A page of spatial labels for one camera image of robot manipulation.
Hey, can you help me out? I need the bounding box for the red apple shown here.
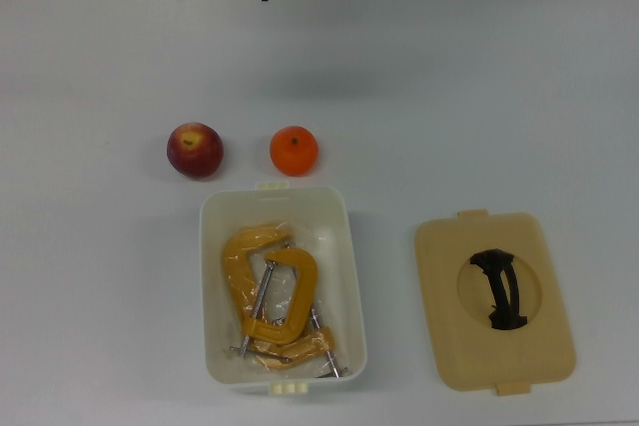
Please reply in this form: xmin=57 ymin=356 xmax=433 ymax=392
xmin=166 ymin=122 xmax=225 ymax=181

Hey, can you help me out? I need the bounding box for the orange fruit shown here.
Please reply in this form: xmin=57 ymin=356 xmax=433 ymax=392
xmin=270 ymin=125 xmax=320 ymax=178

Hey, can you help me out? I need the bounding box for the white plastic container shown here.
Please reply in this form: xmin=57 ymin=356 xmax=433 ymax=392
xmin=199 ymin=182 xmax=368 ymax=396

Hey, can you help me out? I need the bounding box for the orange C-clamp in plastic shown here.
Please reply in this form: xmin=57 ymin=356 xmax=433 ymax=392
xmin=241 ymin=245 xmax=320 ymax=358
xmin=221 ymin=222 xmax=351 ymax=378

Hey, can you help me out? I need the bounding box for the beige plastic lid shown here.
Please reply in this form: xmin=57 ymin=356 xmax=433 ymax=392
xmin=413 ymin=209 xmax=577 ymax=396

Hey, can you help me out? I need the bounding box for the black lid handle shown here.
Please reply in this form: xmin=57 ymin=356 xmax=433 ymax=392
xmin=468 ymin=248 xmax=529 ymax=331

